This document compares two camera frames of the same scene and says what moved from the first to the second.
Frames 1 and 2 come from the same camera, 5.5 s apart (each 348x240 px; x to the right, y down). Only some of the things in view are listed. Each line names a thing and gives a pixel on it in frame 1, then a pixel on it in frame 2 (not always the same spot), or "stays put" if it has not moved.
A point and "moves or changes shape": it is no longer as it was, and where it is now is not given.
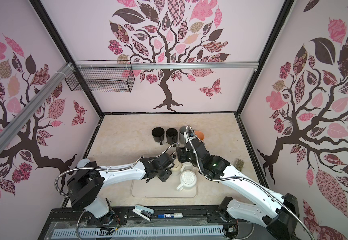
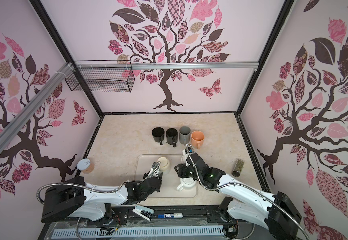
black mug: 171,135 stays put
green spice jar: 239,164 stays put
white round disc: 82,162 stays put
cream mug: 177,166 moves or changes shape
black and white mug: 158,133 stays put
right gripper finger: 182,154 → 182,170
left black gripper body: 164,175 → 143,198
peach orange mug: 199,134 stays put
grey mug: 182,129 stays put
